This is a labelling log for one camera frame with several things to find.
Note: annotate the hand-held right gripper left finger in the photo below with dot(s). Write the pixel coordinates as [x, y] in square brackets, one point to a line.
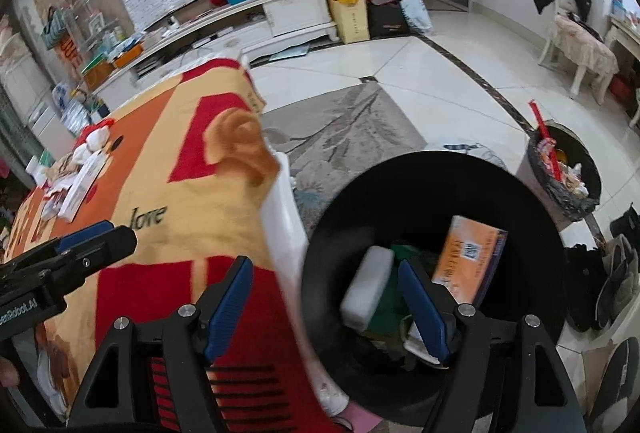
[227, 313]

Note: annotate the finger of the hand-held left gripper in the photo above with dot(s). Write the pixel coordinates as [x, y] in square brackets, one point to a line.
[85, 234]
[107, 245]

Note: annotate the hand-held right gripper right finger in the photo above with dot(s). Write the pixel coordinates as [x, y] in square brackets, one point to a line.
[425, 313]

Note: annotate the dark green wrapper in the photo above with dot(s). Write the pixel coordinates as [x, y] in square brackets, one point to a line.
[390, 313]

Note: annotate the long white tablet box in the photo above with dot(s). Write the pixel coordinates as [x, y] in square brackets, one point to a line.
[82, 188]

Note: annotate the white foam block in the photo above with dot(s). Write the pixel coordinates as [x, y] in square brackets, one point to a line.
[367, 288]

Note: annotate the small orange white box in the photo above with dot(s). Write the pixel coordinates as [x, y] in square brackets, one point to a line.
[470, 258]

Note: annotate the white plastic bag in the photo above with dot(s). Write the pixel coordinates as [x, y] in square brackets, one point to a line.
[97, 139]

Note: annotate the red plastic bag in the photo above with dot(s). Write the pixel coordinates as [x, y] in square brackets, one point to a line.
[85, 133]

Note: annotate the black trash bin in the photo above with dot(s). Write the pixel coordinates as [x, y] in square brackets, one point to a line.
[350, 193]

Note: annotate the grey trash can with liner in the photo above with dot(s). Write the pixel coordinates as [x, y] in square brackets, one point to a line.
[545, 193]

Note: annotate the person's left hand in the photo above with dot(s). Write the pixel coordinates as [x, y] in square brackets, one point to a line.
[7, 372]

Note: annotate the orange cream red printed blanket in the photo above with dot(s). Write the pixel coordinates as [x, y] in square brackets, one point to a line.
[165, 138]

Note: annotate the pink slipper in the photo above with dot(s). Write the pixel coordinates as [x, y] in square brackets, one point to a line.
[362, 420]

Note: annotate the cat face stool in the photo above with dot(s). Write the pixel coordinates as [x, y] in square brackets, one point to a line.
[465, 146]

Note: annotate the grey slipper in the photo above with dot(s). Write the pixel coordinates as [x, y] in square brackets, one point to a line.
[617, 283]

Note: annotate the grey patterned rug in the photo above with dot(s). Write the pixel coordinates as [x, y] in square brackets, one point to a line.
[350, 128]

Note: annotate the grey shoe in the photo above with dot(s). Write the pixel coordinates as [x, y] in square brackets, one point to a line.
[620, 378]

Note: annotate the striped tote bag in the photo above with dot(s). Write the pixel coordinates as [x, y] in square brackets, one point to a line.
[51, 28]

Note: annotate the red stick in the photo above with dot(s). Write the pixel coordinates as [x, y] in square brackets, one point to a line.
[542, 133]

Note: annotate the black paper bag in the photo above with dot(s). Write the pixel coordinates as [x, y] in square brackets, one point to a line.
[387, 20]

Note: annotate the cream paper bag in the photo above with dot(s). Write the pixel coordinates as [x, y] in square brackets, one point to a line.
[350, 23]

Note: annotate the white printed carrier bag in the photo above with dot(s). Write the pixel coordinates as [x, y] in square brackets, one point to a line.
[415, 10]

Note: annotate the white TV cabinet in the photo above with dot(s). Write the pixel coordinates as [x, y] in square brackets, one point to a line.
[300, 5]

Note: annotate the white chair with floral cover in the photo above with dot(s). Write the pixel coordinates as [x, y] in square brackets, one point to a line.
[580, 43]

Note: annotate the white desk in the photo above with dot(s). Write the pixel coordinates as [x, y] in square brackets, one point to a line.
[622, 30]

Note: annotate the small red wall decoration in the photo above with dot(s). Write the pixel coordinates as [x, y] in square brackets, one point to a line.
[70, 55]

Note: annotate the white security camera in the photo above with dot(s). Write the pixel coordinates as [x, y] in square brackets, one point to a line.
[173, 23]

